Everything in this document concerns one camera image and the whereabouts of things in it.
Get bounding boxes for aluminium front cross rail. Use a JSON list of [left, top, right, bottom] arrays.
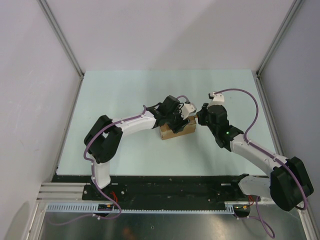
[[36, 182, 307, 204]]

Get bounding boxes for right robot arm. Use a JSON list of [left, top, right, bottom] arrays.
[[196, 103, 314, 212]]

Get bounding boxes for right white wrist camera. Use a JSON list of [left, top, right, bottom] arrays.
[[208, 92, 225, 105]]

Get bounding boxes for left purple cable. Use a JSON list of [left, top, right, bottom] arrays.
[[46, 94, 188, 227]]

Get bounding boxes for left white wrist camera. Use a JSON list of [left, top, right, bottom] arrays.
[[181, 103, 197, 120]]

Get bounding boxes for aluminium frame post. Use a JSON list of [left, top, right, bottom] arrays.
[[255, 0, 305, 77], [37, 0, 84, 80]]

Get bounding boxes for left aluminium frame post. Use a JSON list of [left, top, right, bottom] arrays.
[[37, 0, 84, 80]]

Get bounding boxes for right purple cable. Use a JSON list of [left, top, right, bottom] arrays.
[[214, 88, 309, 238]]

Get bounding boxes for brown cardboard express box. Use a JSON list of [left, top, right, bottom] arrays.
[[159, 116, 197, 140]]

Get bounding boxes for white slotted cable duct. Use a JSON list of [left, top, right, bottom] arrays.
[[46, 201, 238, 215]]

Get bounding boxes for right aluminium frame post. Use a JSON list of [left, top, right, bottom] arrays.
[[255, 0, 305, 77]]

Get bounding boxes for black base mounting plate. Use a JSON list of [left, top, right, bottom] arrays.
[[52, 174, 249, 211]]

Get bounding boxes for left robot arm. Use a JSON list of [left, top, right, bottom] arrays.
[[83, 95, 197, 200]]

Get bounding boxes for purple cable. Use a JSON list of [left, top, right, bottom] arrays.
[[214, 88, 309, 238], [46, 94, 188, 227]]

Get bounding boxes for right aluminium side rail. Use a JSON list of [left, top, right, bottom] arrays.
[[252, 71, 285, 156]]

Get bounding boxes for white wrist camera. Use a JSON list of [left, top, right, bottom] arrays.
[[181, 103, 197, 120], [208, 92, 225, 105]]

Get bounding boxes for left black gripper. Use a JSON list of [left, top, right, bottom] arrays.
[[166, 105, 190, 134]]

